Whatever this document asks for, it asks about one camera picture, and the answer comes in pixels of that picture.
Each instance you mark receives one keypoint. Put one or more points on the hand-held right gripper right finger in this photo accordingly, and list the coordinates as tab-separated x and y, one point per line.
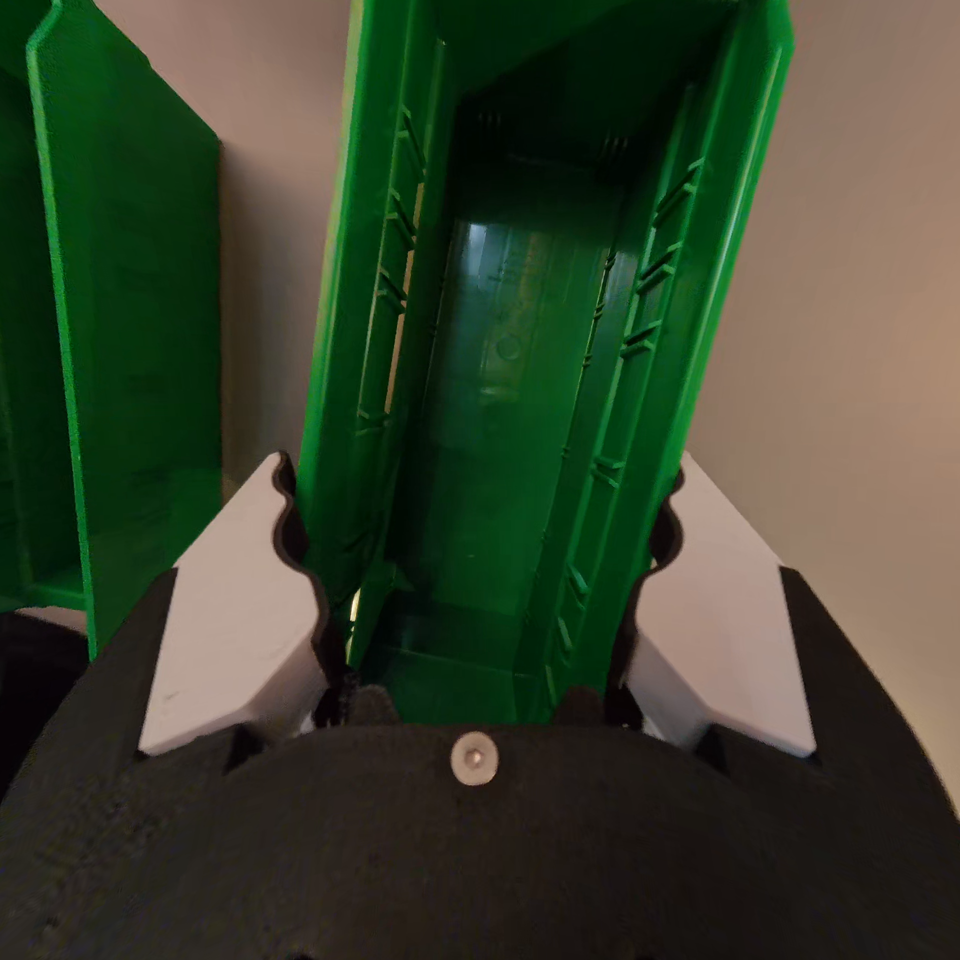
720	615

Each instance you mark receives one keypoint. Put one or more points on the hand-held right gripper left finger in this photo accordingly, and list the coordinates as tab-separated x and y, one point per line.
232	615

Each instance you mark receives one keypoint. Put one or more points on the green plastic bin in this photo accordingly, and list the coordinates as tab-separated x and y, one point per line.
142	337
495	420

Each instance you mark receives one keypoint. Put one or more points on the black rounded object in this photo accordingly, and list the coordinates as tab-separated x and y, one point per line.
34	690

